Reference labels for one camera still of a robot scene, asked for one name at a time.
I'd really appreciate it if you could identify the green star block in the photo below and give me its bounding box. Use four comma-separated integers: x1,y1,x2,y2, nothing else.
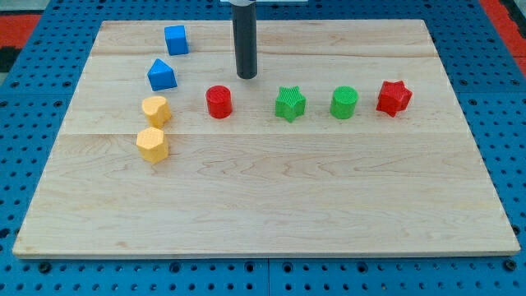
275,86,307,123

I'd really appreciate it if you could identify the red star block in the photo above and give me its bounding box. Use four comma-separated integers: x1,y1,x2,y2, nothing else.
376,81,413,118

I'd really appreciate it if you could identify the red cylinder block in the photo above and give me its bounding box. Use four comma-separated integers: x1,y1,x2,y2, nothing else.
205,86,233,119

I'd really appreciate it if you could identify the light wooden board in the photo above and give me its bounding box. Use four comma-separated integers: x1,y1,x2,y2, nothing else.
13,20,520,259

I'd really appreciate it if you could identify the green cylinder block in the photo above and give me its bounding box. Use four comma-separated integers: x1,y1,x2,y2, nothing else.
330,86,359,119

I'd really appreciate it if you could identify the yellow hexagon block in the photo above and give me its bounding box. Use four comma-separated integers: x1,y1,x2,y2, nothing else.
136,127,169,164

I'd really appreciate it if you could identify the yellow heart block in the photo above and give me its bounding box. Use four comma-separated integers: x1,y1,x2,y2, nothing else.
141,96,172,128

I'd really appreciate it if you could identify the blue triangular prism block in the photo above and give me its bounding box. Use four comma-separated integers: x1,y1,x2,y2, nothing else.
147,58,178,91

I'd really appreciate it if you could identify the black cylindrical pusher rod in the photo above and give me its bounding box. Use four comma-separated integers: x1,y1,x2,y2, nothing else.
230,1,257,80

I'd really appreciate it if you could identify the blue cube block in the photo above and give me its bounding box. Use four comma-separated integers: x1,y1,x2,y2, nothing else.
164,25,189,56

